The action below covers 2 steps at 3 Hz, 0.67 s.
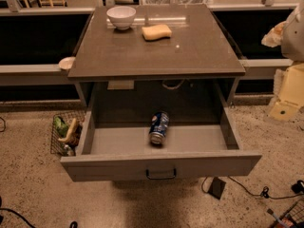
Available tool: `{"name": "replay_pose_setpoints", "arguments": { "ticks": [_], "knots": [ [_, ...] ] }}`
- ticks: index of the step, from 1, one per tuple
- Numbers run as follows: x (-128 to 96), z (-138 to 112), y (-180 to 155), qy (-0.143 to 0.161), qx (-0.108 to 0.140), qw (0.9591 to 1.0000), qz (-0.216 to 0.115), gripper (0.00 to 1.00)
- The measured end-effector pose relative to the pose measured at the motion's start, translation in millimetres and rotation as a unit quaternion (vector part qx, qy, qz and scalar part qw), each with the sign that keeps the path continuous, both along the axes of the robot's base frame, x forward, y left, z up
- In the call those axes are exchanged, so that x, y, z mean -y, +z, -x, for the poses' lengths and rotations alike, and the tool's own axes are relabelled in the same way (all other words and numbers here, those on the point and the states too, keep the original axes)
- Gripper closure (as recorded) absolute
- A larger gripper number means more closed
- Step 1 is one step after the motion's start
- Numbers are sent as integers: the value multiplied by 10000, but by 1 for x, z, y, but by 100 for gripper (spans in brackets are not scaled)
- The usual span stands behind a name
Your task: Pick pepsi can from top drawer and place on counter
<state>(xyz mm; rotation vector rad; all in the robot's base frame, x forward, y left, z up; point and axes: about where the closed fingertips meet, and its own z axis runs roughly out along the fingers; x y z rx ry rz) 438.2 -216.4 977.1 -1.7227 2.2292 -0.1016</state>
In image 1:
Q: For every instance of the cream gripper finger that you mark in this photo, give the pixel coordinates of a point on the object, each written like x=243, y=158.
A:
x=274, y=37

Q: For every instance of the blue pepsi can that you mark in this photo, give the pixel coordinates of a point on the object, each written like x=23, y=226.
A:
x=158, y=128

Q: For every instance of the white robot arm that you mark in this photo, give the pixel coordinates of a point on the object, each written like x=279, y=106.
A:
x=289, y=35

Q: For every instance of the grey cabinet counter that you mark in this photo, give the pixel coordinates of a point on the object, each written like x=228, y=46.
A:
x=197, y=49

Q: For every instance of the grey open top drawer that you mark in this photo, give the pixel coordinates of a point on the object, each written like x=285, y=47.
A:
x=201, y=139

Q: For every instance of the yellow sponge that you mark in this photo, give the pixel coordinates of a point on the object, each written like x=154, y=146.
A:
x=156, y=32

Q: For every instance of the white ceramic bowl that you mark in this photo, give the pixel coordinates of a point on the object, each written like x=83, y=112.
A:
x=121, y=17

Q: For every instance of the black floor box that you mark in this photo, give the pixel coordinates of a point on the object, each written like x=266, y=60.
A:
x=216, y=188

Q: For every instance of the small round white disc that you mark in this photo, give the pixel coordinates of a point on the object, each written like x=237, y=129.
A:
x=66, y=63

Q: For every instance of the tan banana-shaped object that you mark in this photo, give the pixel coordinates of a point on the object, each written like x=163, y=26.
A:
x=72, y=129

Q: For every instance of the green bag in basket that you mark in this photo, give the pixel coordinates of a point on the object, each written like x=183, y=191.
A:
x=60, y=126

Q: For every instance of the black drawer handle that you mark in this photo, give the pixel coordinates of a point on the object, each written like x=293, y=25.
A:
x=158, y=176

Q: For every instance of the black wire basket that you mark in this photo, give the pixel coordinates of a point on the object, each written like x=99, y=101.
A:
x=67, y=149

